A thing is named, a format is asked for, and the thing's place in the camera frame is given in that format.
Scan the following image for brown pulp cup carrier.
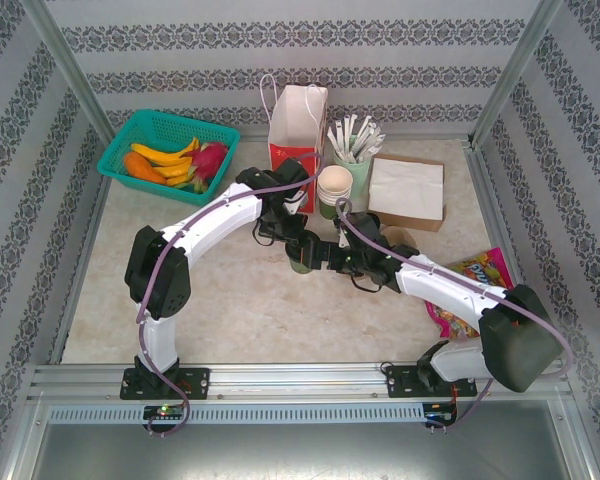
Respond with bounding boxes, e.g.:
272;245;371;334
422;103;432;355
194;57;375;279
381;225;420;251

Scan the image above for red white paper bag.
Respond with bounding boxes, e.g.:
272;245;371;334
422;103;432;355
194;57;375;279
259;73;330;214

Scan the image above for stacked green paper cups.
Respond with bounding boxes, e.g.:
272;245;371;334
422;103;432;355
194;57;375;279
317;166;354;219

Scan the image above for white paper napkins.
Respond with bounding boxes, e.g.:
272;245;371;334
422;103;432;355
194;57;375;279
367;158;445;221

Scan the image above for light green straw holder cup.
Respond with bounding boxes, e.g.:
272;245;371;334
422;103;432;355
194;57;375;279
332;147;374;201

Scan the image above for pink dragon fruit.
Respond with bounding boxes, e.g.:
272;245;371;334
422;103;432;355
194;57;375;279
182;141;230;194

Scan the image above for colourful candy bag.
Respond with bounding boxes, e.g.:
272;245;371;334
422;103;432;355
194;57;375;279
424;247;516;341

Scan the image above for orange mango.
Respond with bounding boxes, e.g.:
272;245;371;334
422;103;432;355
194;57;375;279
123;152;169;185

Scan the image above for teal plastic basket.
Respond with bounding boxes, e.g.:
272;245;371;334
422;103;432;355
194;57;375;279
96;109;241;209

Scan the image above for grey metal panel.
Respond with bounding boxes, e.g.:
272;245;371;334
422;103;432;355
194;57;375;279
27;423;591;480

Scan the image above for left small circuit board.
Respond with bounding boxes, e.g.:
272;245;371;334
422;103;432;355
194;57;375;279
143;405;187;420

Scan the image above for left wrist thin black cable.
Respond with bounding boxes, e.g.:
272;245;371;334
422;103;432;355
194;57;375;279
252;224;276;249

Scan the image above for wrist thin black cable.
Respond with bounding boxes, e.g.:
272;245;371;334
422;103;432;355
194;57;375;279
348;275;382;295
252;224;276;249

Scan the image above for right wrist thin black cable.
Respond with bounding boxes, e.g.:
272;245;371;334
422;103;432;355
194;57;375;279
348;275;382;295

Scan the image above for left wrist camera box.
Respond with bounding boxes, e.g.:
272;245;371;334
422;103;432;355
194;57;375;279
285;192;311;217

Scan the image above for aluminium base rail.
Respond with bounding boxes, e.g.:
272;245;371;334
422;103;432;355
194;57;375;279
27;363;574;401

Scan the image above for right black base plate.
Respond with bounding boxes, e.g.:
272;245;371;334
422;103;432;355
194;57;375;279
384;364;479;400

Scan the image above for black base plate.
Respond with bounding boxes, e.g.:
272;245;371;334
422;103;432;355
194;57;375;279
119;367;211;401
384;364;479;400

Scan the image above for back aluminium frame rail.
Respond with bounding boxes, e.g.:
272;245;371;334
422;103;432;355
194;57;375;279
237;133;476;146

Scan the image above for grey slotted cable duct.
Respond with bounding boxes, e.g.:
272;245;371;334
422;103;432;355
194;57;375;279
44;403;551;425

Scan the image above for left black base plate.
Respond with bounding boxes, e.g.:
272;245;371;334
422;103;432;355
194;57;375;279
119;367;211;401

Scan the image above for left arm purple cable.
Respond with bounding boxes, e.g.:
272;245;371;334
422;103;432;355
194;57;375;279
137;152;326;439

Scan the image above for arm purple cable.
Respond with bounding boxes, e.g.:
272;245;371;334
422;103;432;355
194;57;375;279
335;198;575;434
137;152;326;439

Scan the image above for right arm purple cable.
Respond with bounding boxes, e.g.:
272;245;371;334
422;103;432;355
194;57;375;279
335;198;575;434

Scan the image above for right aluminium frame post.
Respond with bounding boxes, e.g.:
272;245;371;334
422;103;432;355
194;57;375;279
469;0;566;146

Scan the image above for aluminium frame post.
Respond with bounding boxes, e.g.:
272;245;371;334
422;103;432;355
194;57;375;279
19;0;119;146
469;0;566;146

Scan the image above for left aluminium frame post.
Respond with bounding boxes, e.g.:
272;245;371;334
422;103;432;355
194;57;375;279
19;0;119;146

